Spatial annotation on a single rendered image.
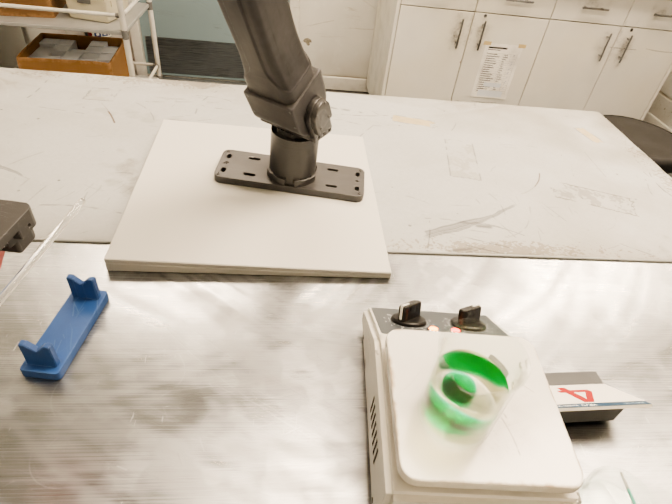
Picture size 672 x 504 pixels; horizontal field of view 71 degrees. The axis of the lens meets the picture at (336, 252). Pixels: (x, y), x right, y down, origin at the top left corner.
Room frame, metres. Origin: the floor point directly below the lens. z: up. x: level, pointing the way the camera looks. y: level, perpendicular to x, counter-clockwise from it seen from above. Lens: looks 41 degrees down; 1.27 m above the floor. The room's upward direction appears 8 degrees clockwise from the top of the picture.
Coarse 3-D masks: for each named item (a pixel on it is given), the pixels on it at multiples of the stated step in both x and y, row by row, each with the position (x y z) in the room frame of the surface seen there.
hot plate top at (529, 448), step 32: (416, 352) 0.23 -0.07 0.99; (416, 384) 0.20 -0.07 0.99; (544, 384) 0.22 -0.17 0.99; (416, 416) 0.18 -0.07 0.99; (512, 416) 0.19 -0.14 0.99; (544, 416) 0.19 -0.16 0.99; (416, 448) 0.15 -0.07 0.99; (448, 448) 0.16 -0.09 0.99; (480, 448) 0.16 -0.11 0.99; (512, 448) 0.16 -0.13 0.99; (544, 448) 0.17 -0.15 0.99; (416, 480) 0.13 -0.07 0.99; (448, 480) 0.14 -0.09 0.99; (480, 480) 0.14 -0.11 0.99; (512, 480) 0.14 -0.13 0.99; (544, 480) 0.14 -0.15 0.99; (576, 480) 0.15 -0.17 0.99
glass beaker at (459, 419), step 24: (456, 336) 0.20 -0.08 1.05; (480, 336) 0.20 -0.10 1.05; (504, 336) 0.20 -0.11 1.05; (504, 360) 0.19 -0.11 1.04; (528, 360) 0.18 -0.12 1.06; (432, 384) 0.17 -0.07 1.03; (456, 384) 0.16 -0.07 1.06; (432, 408) 0.17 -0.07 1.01; (456, 408) 0.16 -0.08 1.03; (480, 408) 0.16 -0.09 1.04; (504, 408) 0.16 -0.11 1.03; (432, 432) 0.16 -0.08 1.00; (456, 432) 0.16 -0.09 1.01; (480, 432) 0.16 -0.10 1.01
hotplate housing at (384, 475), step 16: (368, 320) 0.30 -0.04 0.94; (368, 336) 0.28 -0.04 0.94; (384, 336) 0.26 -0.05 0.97; (368, 352) 0.26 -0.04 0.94; (384, 352) 0.24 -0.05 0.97; (368, 368) 0.25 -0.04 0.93; (384, 368) 0.23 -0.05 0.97; (368, 384) 0.24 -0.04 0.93; (384, 384) 0.21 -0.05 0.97; (368, 400) 0.23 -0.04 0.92; (384, 400) 0.20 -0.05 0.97; (368, 416) 0.21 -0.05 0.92; (384, 416) 0.19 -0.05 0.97; (368, 432) 0.20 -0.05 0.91; (384, 432) 0.17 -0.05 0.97; (384, 448) 0.16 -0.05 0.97; (384, 464) 0.15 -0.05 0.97; (384, 480) 0.14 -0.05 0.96; (400, 480) 0.14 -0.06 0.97; (384, 496) 0.13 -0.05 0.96; (400, 496) 0.13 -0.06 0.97; (416, 496) 0.13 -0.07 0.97; (432, 496) 0.14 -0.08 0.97; (448, 496) 0.14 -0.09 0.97; (464, 496) 0.14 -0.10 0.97; (480, 496) 0.14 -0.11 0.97; (496, 496) 0.14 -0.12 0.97; (512, 496) 0.14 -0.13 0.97; (528, 496) 0.14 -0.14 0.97; (544, 496) 0.14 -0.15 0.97; (560, 496) 0.14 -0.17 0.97; (576, 496) 0.15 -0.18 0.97
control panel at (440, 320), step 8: (376, 312) 0.31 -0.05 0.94; (384, 312) 0.31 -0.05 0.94; (392, 312) 0.32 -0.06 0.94; (424, 312) 0.33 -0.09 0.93; (432, 312) 0.33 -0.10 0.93; (440, 312) 0.33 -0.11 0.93; (376, 320) 0.29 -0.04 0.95; (384, 320) 0.29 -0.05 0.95; (432, 320) 0.31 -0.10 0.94; (440, 320) 0.31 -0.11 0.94; (448, 320) 0.31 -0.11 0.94; (488, 320) 0.32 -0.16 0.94; (384, 328) 0.27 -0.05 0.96; (392, 328) 0.28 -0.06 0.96; (400, 328) 0.28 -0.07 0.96; (408, 328) 0.28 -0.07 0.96; (416, 328) 0.28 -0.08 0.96; (424, 328) 0.28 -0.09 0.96; (440, 328) 0.29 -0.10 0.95
